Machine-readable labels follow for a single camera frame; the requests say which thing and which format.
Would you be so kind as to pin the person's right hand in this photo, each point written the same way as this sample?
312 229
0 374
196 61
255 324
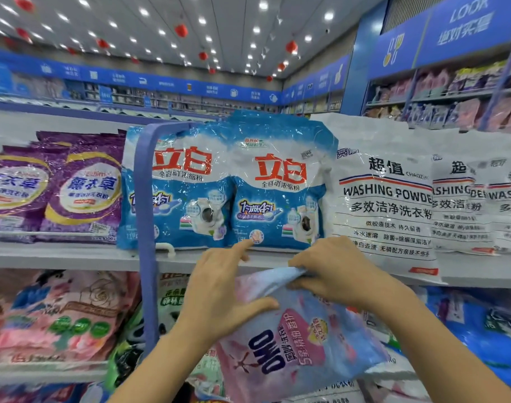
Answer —
352 268

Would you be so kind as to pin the blue wall sign band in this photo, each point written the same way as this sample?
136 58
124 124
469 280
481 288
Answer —
138 79

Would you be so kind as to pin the rows of round ceiling lights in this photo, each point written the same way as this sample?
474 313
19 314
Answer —
143 11

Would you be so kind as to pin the wall shelf of detergent bottles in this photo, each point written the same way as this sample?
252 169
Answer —
457 88

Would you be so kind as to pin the blue wall shelving unit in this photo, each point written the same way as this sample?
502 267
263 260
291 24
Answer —
457 29

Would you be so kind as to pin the person's right forearm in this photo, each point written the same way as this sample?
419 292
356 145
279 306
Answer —
448 352

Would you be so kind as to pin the blue pillar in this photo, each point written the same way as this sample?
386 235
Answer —
360 63

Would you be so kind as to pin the rows of small red lanterns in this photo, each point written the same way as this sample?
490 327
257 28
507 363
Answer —
23 2

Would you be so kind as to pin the large red paper lantern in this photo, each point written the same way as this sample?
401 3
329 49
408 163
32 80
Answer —
291 47
181 30

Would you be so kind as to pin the pink OMO detergent bag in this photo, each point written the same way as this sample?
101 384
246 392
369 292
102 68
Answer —
297 348

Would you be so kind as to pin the person's left hand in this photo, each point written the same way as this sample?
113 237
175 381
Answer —
213 294

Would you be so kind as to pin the small blue hanging sign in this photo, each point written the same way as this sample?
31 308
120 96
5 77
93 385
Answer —
105 94

